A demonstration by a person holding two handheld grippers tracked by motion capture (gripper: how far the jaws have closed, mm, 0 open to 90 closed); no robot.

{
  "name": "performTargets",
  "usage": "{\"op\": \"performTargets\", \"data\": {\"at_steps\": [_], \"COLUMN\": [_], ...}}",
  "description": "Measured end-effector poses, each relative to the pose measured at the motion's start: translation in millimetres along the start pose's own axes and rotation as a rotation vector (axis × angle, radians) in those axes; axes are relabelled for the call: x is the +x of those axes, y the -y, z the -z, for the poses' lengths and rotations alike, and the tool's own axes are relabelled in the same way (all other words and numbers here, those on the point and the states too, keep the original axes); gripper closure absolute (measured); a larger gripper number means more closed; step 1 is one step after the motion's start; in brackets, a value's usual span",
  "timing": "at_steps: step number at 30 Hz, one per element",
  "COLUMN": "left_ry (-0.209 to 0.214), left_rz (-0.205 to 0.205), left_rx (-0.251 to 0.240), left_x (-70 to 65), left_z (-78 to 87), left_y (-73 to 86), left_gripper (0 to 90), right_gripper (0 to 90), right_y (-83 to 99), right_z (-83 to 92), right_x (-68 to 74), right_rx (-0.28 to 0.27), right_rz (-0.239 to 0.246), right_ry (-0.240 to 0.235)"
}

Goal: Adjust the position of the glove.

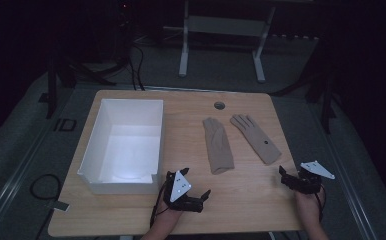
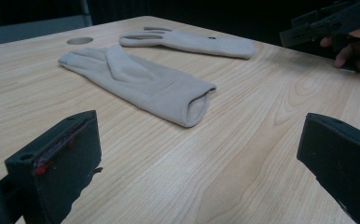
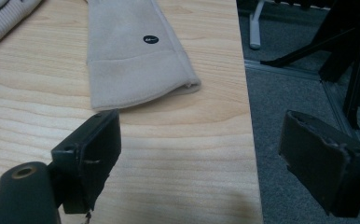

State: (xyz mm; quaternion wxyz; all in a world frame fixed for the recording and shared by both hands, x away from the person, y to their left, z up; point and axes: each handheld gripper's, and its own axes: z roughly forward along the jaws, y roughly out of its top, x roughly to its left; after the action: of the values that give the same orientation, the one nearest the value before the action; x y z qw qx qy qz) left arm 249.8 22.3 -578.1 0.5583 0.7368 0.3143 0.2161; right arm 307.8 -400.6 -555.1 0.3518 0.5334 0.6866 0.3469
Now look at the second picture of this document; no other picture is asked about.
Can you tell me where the grey panel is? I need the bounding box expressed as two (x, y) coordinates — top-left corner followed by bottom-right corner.
(0, 14), (92, 49)

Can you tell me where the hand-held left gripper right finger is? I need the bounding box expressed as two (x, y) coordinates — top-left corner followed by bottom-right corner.
(296, 112), (360, 224)

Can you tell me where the metal stand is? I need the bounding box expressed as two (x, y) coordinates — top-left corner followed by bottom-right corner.
(79, 0), (94, 27)

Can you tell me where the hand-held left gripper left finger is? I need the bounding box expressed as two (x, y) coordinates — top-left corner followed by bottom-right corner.
(4, 109), (104, 224)

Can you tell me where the beige glove with dark dot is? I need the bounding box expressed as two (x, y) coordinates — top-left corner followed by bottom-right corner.
(118, 26), (257, 61)

